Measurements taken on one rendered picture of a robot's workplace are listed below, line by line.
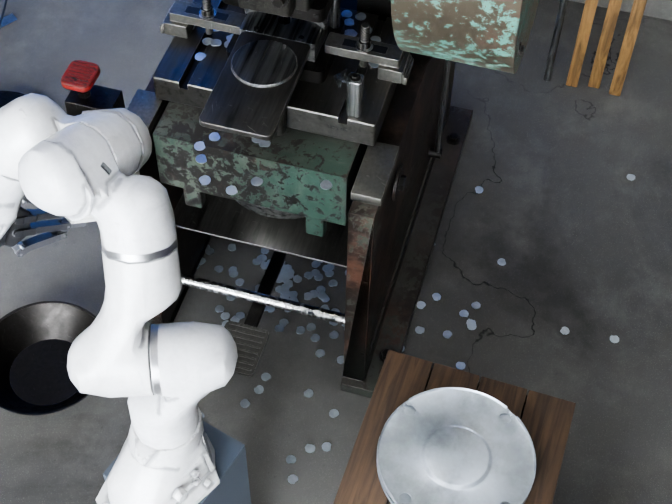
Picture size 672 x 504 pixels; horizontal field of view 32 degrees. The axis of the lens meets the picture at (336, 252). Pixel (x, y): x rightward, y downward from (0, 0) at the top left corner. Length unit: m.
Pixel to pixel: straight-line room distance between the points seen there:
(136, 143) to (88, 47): 1.73
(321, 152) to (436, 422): 0.55
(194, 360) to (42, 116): 0.42
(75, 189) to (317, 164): 0.70
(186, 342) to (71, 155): 0.33
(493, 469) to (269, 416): 0.65
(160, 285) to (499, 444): 0.80
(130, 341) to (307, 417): 0.97
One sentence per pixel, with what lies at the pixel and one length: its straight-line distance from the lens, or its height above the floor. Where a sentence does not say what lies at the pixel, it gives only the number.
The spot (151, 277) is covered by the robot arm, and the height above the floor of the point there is 0.96.
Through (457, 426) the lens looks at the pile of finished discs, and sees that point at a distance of 2.21.
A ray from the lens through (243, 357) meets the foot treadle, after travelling 2.53.
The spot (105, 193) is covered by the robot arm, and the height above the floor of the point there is 1.06.
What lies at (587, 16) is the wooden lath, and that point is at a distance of 3.21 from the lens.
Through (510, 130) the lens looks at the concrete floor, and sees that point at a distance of 3.20.
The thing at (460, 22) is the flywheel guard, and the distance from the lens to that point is 1.66.
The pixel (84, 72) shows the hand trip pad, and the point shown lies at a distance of 2.26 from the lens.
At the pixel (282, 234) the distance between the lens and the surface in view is 2.53.
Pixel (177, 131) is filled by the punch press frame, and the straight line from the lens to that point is 2.29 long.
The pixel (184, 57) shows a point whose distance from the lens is 2.34.
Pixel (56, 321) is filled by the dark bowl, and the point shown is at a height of 0.03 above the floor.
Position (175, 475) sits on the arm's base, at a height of 0.54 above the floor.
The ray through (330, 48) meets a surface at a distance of 2.28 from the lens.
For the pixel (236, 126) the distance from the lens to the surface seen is 2.10.
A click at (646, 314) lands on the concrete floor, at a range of 2.89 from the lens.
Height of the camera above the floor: 2.31
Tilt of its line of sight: 53 degrees down
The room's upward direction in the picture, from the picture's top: 1 degrees clockwise
